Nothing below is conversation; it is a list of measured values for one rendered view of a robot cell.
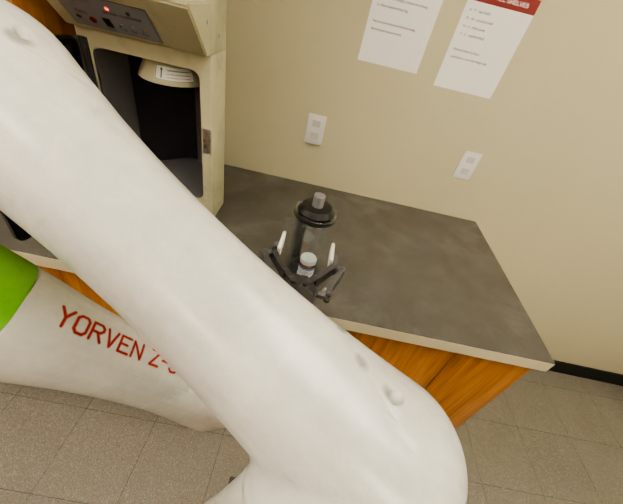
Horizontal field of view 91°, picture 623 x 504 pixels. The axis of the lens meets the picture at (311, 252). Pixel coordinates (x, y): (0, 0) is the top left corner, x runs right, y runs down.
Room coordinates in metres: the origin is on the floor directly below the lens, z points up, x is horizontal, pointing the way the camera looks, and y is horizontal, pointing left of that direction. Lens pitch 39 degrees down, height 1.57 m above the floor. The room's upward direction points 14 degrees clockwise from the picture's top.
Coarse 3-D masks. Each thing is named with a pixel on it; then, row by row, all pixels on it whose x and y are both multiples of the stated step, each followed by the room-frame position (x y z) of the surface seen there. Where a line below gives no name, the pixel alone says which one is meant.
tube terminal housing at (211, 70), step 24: (216, 0) 0.84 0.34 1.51; (216, 24) 0.84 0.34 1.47; (96, 48) 0.80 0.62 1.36; (120, 48) 0.79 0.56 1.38; (144, 48) 0.79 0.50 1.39; (168, 48) 0.80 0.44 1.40; (216, 48) 0.84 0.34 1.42; (96, 72) 0.79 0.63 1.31; (216, 72) 0.84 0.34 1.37; (216, 96) 0.84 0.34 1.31; (216, 120) 0.84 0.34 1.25; (216, 144) 0.84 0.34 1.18; (216, 168) 0.84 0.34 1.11; (216, 192) 0.84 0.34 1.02
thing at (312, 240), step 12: (300, 216) 0.61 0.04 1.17; (336, 216) 0.65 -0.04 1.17; (300, 228) 0.61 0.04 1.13; (312, 228) 0.61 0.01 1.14; (324, 228) 0.62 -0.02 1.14; (300, 240) 0.61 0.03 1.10; (312, 240) 0.61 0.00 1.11; (324, 240) 0.63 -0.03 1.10; (300, 252) 0.61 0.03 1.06; (312, 252) 0.61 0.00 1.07; (288, 264) 0.63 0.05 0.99; (300, 264) 0.61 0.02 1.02; (312, 264) 0.61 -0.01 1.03
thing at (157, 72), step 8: (144, 64) 0.83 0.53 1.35; (152, 64) 0.82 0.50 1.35; (160, 64) 0.82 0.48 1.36; (168, 64) 0.83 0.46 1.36; (144, 72) 0.82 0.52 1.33; (152, 72) 0.82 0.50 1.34; (160, 72) 0.82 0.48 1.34; (168, 72) 0.82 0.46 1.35; (176, 72) 0.83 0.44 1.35; (184, 72) 0.84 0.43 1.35; (192, 72) 0.86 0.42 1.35; (152, 80) 0.81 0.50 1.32; (160, 80) 0.81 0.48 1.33; (168, 80) 0.82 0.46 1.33; (176, 80) 0.82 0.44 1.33; (184, 80) 0.84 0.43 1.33; (192, 80) 0.85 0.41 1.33
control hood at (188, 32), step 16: (48, 0) 0.72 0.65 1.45; (112, 0) 0.70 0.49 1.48; (128, 0) 0.69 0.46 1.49; (144, 0) 0.69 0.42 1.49; (160, 0) 0.69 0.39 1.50; (176, 0) 0.69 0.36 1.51; (192, 0) 0.73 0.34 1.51; (64, 16) 0.75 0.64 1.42; (160, 16) 0.71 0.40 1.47; (176, 16) 0.71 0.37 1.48; (192, 16) 0.71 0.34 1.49; (208, 16) 0.79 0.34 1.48; (112, 32) 0.76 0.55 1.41; (160, 32) 0.74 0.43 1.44; (176, 32) 0.74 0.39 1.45; (192, 32) 0.73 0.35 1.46; (208, 32) 0.79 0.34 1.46; (176, 48) 0.77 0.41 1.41; (192, 48) 0.76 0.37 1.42; (208, 48) 0.79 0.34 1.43
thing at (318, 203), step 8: (320, 192) 0.66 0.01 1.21; (304, 200) 0.66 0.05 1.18; (312, 200) 0.67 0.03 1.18; (320, 200) 0.64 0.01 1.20; (304, 208) 0.63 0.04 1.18; (312, 208) 0.63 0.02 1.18; (320, 208) 0.64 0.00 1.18; (328, 208) 0.65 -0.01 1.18; (312, 216) 0.61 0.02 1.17; (320, 216) 0.61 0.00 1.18; (328, 216) 0.63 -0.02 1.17
